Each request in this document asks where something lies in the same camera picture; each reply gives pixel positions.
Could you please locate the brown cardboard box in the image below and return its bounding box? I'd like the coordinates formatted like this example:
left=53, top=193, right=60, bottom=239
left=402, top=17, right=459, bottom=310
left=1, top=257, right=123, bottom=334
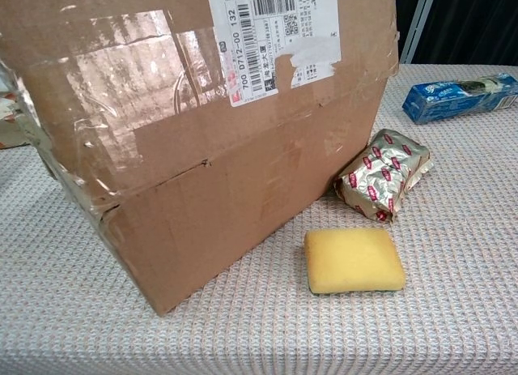
left=0, top=0, right=401, bottom=317

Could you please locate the gold foil snack packet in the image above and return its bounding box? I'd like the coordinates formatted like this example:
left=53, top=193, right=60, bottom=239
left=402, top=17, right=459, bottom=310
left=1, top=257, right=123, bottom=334
left=333, top=128, right=434, bottom=224

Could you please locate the yellow sponge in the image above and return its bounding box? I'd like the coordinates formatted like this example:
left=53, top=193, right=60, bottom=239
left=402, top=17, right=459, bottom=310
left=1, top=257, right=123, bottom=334
left=304, top=227, right=406, bottom=296

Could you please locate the blue cookie pack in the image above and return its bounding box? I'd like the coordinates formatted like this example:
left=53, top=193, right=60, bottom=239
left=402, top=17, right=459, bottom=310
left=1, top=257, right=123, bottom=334
left=401, top=71, right=518, bottom=126

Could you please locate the beige waffle tablecloth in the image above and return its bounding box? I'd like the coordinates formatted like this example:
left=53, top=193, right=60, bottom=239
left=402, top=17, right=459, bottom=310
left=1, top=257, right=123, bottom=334
left=0, top=62, right=518, bottom=375

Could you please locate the black pleated curtain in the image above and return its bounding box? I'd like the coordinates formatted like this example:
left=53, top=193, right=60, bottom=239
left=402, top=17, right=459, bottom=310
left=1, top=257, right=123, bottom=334
left=394, top=0, right=424, bottom=34
left=412, top=0, right=518, bottom=66

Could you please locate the orange biscuit box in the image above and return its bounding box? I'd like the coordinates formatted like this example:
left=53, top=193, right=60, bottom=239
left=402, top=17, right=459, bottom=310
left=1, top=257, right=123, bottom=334
left=0, top=77, right=36, bottom=150

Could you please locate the white frame post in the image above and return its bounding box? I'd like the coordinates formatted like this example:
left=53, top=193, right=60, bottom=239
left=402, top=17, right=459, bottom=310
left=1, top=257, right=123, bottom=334
left=398, top=0, right=439, bottom=64

